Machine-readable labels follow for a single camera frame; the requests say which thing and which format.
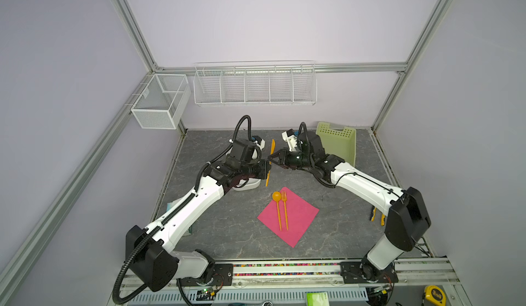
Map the orange plastic knife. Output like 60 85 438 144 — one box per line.
265 139 276 187

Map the orange plastic spoon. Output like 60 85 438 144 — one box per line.
272 191 282 231

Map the orange plastic fork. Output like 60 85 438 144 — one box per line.
281 190 289 230

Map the pink paper napkin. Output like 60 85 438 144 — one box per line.
258 188 319 248

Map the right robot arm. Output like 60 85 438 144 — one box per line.
268 123 431 283

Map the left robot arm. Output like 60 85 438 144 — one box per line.
112 115 271 305

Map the white plastic tub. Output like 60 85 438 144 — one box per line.
232 176 262 192

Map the green plastic basket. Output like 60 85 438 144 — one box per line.
316 122 357 166

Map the yellow blue tool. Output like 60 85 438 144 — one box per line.
369 205 387 227

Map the white mesh box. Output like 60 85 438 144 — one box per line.
131 74 191 130

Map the green box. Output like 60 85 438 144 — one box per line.
305 292 330 306

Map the yellow tape measure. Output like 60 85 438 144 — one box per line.
421 285 447 306

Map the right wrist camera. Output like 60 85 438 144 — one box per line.
282 129 298 152

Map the white wire shelf basket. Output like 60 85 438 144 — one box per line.
193 61 318 106

